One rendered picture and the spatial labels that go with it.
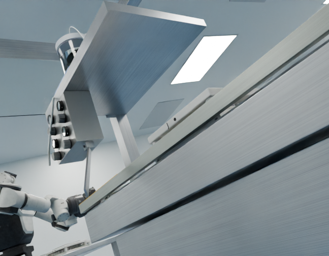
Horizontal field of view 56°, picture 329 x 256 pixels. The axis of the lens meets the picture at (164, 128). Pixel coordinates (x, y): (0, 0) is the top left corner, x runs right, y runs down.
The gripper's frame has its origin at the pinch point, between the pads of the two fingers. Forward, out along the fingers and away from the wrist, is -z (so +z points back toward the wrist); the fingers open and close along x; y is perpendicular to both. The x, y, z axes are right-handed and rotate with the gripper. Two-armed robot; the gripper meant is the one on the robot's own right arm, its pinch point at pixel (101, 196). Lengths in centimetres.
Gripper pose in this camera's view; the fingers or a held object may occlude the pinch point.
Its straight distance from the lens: 176.6
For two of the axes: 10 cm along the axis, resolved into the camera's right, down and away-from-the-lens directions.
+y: 4.7, -4.6, -7.6
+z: -8.0, 1.3, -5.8
